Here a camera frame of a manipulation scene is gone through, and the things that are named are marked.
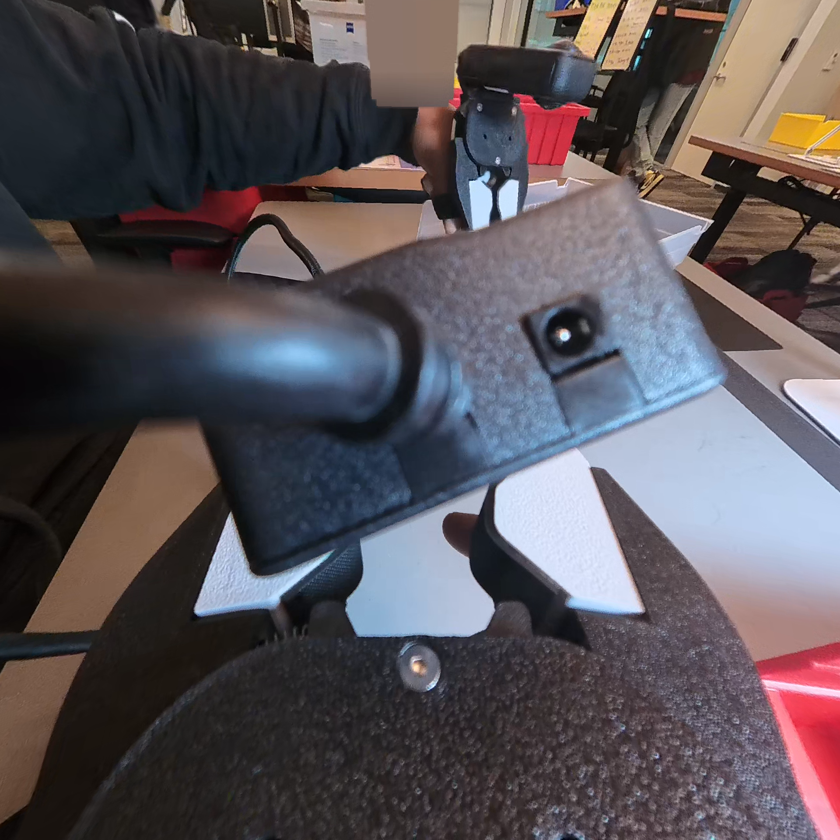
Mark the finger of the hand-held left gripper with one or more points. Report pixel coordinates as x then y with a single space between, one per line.
510 193
479 203

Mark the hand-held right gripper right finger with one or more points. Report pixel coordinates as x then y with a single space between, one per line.
564 531

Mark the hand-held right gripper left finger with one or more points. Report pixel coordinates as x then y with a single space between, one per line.
229 584

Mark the clear plastic bin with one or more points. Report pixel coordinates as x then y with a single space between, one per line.
676 229

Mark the red plastic bin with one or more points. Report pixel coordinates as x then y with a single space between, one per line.
807 709
551 134

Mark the person's left forearm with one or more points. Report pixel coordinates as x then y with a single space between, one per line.
197 111

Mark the person's left hand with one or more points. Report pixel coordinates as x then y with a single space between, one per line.
433 141

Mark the person's right hand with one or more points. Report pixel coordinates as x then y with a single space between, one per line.
459 531

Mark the person's dark clothing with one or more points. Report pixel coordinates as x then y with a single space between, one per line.
39 512

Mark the wooden background table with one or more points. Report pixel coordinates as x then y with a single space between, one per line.
754 154

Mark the red chair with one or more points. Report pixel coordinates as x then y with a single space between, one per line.
203 210

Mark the red bag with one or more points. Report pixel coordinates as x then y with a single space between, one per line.
774 282

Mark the white board stand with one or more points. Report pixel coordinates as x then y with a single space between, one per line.
817 407

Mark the yellow plastic bin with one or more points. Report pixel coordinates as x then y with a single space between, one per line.
797 130

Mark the yellow wall poster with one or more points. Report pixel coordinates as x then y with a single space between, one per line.
594 29

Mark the white wall poster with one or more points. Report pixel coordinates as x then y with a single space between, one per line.
630 33

